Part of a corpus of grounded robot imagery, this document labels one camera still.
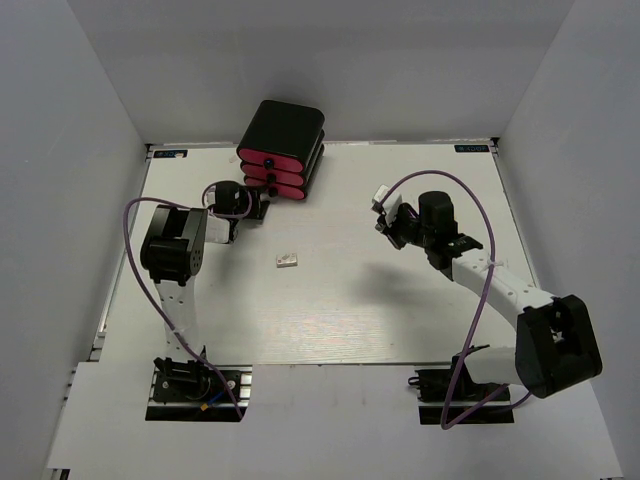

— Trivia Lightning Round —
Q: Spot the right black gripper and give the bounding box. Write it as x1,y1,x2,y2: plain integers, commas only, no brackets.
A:
377,205,434,250

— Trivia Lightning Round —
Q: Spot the pink drawer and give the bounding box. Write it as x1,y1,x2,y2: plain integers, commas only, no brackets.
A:
244,175,308,201
240,161,307,187
236,148,306,173

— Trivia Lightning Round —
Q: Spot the white eraser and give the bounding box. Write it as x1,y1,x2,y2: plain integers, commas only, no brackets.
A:
276,252,298,268

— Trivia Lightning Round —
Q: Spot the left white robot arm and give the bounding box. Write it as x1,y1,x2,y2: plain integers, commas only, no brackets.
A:
140,181,269,363

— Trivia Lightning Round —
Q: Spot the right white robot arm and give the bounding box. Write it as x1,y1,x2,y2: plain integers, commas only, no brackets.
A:
372,186,603,399

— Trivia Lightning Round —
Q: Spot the black drawer cabinet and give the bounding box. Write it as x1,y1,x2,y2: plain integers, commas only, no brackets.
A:
236,100,325,197

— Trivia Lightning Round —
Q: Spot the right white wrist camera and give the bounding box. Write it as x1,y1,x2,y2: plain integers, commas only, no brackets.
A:
371,185,403,217

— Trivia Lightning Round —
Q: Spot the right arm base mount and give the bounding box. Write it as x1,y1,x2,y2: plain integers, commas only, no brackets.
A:
407,354,514,426

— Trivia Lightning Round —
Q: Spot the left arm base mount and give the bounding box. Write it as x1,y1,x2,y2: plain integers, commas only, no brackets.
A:
145,358,252,423

